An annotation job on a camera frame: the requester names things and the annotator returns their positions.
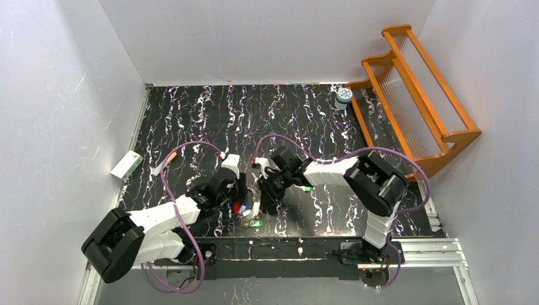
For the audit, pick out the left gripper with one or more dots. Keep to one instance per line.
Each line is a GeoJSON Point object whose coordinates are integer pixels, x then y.
{"type": "Point", "coordinates": [241, 190]}

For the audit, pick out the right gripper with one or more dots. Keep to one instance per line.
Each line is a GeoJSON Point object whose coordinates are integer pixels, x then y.
{"type": "Point", "coordinates": [267, 190]}

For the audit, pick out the keyring with coloured tags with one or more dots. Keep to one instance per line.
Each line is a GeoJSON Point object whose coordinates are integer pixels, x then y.
{"type": "Point", "coordinates": [249, 212]}

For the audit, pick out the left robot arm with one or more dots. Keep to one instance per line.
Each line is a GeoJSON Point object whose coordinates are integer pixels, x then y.
{"type": "Point", "coordinates": [125, 238]}

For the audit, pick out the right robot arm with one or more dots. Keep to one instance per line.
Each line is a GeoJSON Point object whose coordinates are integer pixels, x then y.
{"type": "Point", "coordinates": [377, 184]}

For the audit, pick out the orange white marker tube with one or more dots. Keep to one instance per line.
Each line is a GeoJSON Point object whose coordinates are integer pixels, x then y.
{"type": "Point", "coordinates": [158, 169]}

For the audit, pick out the white cardboard box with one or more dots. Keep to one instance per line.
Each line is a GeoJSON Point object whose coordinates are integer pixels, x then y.
{"type": "Point", "coordinates": [126, 166]}

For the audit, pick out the small white blue jar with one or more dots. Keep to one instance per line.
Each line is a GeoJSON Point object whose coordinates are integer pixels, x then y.
{"type": "Point", "coordinates": [343, 98]}

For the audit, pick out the orange wooden rack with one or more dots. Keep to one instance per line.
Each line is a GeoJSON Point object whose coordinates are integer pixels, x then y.
{"type": "Point", "coordinates": [422, 116]}

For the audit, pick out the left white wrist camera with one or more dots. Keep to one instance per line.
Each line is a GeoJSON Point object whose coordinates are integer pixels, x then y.
{"type": "Point", "coordinates": [231, 162]}

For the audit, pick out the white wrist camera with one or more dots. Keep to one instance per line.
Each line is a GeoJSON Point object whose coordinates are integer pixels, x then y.
{"type": "Point", "coordinates": [231, 162]}
{"type": "Point", "coordinates": [261, 164]}

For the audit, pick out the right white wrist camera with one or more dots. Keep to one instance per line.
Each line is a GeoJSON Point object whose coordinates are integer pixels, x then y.
{"type": "Point", "coordinates": [261, 164]}

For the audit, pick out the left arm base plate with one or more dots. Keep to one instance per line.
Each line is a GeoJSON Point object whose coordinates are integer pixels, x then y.
{"type": "Point", "coordinates": [189, 256]}

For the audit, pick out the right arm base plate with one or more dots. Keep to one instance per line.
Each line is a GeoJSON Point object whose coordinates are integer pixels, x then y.
{"type": "Point", "coordinates": [354, 252]}

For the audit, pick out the aluminium rail frame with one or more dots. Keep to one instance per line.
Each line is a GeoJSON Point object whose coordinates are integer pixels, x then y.
{"type": "Point", "coordinates": [422, 270]}

